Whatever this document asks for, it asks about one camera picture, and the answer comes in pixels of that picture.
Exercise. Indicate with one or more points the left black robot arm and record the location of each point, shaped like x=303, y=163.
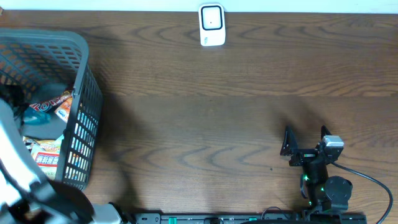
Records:
x=27, y=194

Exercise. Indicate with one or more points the blue mouthwash bottle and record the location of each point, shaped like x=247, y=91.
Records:
x=33, y=117

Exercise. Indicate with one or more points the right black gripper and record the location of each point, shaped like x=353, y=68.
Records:
x=303, y=155

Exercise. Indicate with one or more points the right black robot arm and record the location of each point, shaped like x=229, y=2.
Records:
x=327, y=195

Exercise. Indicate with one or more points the orange chocolate bar wrapper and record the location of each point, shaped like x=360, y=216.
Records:
x=47, y=105

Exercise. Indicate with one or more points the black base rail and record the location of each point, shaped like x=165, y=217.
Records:
x=269, y=217

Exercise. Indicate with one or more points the white barcode scanner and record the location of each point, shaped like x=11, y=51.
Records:
x=212, y=25

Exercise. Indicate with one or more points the small orange snack box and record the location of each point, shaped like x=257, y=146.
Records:
x=63, y=110

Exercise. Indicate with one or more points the cream snack bag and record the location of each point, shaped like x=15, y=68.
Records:
x=45, y=153

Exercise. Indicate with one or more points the grey plastic shopping basket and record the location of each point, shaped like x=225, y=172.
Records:
x=45, y=64

